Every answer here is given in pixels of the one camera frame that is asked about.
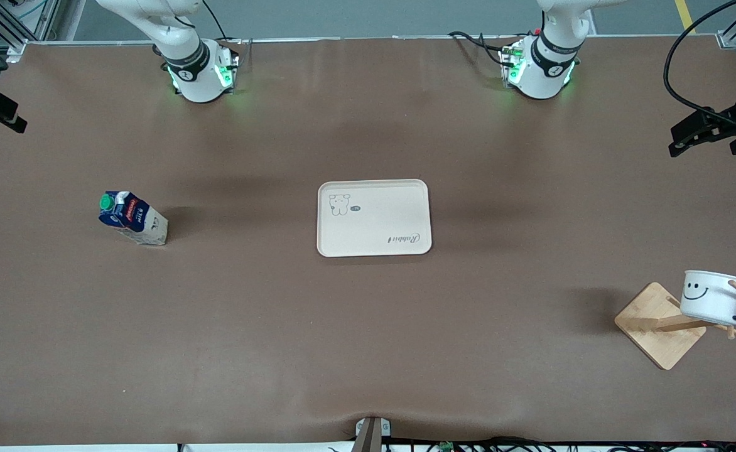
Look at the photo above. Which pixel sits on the white smiley enamel cup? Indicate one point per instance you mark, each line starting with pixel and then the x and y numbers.
pixel 710 298

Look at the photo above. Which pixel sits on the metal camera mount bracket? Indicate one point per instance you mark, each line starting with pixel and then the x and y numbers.
pixel 373 433

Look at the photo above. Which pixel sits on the blue white milk carton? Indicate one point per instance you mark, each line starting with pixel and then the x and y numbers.
pixel 132 220

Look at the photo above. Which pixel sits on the wooden cup rack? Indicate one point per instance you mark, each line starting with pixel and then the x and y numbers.
pixel 650 320

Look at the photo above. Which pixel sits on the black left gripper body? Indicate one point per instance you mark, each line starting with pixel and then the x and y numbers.
pixel 733 118

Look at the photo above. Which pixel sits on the small green connector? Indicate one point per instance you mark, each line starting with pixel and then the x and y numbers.
pixel 446 446

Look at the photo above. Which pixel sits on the beige plastic tray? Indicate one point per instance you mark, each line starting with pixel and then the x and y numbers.
pixel 374 220

